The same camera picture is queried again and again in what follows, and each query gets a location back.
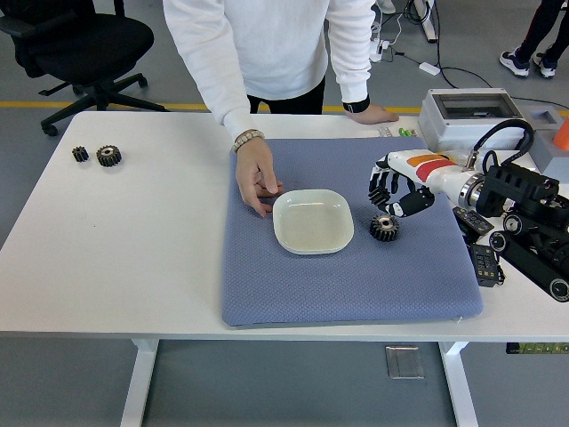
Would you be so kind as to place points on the person's right hand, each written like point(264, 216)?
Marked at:
point(255, 173)

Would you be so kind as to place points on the person's left hand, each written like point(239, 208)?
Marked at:
point(373, 115)

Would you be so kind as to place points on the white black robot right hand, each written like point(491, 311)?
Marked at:
point(427, 171)

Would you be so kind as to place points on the large black gear silver hub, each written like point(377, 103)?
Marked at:
point(384, 227)
point(109, 155)

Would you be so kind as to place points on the white square dish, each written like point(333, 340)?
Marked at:
point(312, 222)

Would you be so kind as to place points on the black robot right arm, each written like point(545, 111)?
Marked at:
point(529, 191)

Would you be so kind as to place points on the person's right forearm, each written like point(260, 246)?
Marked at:
point(231, 111)

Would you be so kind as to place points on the person's left forearm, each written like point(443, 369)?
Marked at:
point(353, 84)

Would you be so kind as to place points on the white adapter box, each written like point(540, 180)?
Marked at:
point(429, 68)

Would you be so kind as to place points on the black wristwatch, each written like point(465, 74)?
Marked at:
point(355, 107)

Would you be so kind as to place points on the clear terminal connector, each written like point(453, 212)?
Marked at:
point(386, 131)

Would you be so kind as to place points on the green terminal connector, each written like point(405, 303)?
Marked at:
point(406, 132)

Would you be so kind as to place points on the white power strip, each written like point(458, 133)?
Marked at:
point(380, 50)

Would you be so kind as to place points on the black digital controller module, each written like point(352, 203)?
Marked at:
point(475, 221)
point(485, 264)

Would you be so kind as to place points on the white desk leg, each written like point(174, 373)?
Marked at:
point(427, 22)

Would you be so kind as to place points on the white sneaker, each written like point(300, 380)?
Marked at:
point(387, 5)

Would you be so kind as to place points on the grey block with square hole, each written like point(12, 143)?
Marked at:
point(544, 151)

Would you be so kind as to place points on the person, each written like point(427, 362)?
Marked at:
point(540, 26)
point(275, 44)

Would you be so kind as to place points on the blue-grey quilted mat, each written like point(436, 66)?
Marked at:
point(338, 289)

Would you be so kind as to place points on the metal floor plate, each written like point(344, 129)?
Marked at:
point(404, 362)

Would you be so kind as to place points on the black office chair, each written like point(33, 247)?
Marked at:
point(84, 44)

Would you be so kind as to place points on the white table leg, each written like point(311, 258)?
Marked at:
point(460, 387)
point(140, 382)

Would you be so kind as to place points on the grey electrical enclosure box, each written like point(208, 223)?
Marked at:
point(453, 124)

